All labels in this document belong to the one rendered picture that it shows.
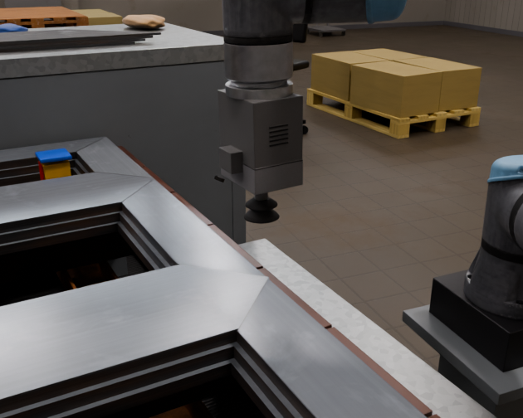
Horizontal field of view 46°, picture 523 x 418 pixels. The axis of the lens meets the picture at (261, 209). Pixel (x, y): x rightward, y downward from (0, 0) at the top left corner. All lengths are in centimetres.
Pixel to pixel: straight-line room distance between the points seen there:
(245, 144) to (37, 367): 32
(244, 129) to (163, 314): 24
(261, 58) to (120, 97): 90
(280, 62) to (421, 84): 413
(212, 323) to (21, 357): 21
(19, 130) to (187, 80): 41
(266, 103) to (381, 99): 418
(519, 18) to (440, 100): 678
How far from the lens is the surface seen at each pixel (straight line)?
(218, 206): 170
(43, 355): 71
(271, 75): 66
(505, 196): 95
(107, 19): 660
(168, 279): 82
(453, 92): 503
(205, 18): 1088
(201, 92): 159
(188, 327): 72
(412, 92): 472
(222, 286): 80
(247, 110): 67
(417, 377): 97
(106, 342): 71
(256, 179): 68
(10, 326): 77
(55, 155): 129
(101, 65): 150
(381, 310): 243
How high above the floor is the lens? 125
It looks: 22 degrees down
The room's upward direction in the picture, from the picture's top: straight up
